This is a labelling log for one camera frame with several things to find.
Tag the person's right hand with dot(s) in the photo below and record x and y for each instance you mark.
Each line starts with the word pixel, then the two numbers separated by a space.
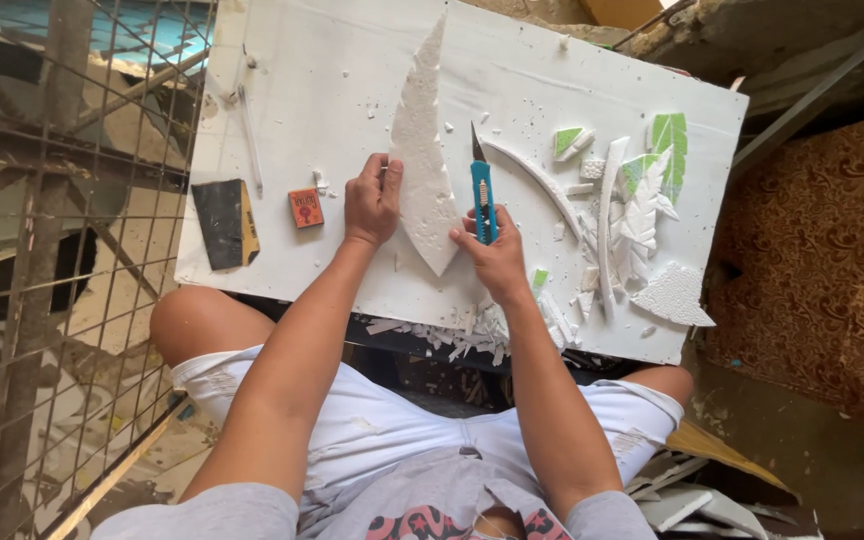
pixel 501 262

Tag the person's left hand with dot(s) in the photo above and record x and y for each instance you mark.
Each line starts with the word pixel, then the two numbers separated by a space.
pixel 370 210

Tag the blue utility knife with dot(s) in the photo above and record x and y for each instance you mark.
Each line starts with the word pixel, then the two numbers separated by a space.
pixel 483 191

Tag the pointed white foam piece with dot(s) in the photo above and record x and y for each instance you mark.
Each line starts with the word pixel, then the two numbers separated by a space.
pixel 424 150

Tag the small green foam scrap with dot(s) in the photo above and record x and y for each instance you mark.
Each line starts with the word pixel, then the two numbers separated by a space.
pixel 539 279

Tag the small white foam crumb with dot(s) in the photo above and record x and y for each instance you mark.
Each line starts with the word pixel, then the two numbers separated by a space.
pixel 319 182

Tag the small orange box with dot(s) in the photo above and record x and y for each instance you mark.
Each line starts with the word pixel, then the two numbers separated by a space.
pixel 305 208

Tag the pile of foam offcuts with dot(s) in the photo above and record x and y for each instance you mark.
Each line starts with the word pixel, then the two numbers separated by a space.
pixel 469 334

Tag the thin curved foam strip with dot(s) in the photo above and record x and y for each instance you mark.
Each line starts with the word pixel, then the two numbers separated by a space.
pixel 541 178

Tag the short white foam stick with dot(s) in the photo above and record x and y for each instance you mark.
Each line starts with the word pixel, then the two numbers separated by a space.
pixel 579 189

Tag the long curved foam rib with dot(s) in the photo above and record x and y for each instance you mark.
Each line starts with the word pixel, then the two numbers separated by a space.
pixel 607 210

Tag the large white work board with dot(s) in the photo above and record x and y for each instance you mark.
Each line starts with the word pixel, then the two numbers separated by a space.
pixel 327 97

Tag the small square foam block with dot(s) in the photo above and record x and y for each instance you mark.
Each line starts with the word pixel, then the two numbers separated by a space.
pixel 592 168

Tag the clear thin pen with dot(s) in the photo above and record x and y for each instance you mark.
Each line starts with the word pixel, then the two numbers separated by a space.
pixel 250 139

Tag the green topped foam chunk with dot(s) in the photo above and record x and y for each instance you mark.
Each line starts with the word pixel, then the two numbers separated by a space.
pixel 570 141

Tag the carved white foam leaf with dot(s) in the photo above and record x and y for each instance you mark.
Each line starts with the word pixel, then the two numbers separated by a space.
pixel 643 214

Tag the black sandpaper sheet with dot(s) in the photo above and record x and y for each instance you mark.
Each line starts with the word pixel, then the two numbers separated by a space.
pixel 220 223

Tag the pale green foam wedge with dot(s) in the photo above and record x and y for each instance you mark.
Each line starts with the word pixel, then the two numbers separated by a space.
pixel 633 171

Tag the triangular white foam piece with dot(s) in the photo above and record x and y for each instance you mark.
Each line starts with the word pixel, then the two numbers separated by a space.
pixel 673 298

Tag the white shorts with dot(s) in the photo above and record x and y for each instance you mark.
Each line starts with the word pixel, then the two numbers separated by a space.
pixel 402 427

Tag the green painted foam leaf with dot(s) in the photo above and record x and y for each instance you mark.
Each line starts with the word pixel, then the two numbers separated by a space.
pixel 670 146

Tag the grey printed shirt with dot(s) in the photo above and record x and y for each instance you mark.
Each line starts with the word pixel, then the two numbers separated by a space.
pixel 432 502

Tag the heap of white board scraps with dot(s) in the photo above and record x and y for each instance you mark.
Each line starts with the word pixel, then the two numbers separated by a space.
pixel 702 495

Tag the brown patterned sofa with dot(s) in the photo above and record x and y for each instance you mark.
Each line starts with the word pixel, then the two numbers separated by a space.
pixel 814 262

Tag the grey metal bar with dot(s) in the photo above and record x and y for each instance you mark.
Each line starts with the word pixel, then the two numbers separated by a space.
pixel 807 101

